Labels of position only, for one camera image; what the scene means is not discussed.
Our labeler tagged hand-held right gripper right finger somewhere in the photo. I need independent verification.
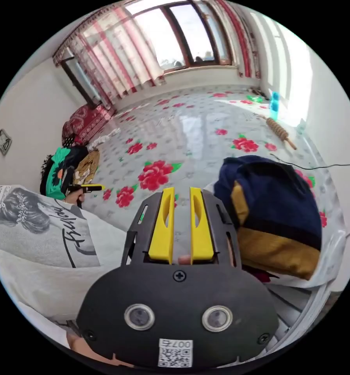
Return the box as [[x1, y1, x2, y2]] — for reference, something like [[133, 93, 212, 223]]
[[190, 187, 214, 264]]

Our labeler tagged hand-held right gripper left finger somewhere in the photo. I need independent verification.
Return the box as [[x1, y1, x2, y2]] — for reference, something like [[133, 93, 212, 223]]
[[148, 187, 176, 263]]

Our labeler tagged black and yellow striped hoodie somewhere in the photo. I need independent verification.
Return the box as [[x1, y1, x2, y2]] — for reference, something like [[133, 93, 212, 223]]
[[213, 155, 323, 280]]

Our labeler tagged person's left hand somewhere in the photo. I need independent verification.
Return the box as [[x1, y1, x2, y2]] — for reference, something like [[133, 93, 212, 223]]
[[64, 192, 85, 205]]

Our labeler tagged person's right hand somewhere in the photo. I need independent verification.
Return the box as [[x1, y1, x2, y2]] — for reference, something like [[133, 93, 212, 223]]
[[66, 332, 135, 368]]

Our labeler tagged pile of clothes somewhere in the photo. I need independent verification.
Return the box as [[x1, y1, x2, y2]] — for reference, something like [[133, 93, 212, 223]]
[[39, 146, 101, 200]]

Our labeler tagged red patterned folded blanket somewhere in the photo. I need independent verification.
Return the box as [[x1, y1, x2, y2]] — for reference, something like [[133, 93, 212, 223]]
[[61, 105, 118, 148]]

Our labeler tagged person's body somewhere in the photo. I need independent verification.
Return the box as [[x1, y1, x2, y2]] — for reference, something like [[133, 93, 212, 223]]
[[0, 184, 132, 349]]

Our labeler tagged bed with floral sheet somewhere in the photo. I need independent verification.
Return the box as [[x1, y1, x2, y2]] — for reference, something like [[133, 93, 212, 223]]
[[80, 85, 350, 244]]

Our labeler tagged wooden massage roller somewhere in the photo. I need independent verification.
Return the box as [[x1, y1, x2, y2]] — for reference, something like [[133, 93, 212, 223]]
[[258, 114, 298, 150]]

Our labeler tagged red and white sheer curtain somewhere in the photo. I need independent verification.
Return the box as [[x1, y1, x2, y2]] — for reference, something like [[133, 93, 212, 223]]
[[205, 0, 262, 80], [52, 5, 167, 109]]

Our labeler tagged blue plastic bottle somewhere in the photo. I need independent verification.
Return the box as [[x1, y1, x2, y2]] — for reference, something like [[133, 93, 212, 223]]
[[269, 91, 281, 121]]

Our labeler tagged square wall plate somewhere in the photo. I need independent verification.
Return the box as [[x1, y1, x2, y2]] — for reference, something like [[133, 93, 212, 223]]
[[0, 129, 13, 156]]

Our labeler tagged black cable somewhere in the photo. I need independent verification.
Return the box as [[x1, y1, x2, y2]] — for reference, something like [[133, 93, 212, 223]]
[[269, 153, 350, 170]]

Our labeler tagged window with dark frame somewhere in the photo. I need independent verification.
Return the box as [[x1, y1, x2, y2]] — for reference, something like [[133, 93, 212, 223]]
[[60, 0, 241, 109]]

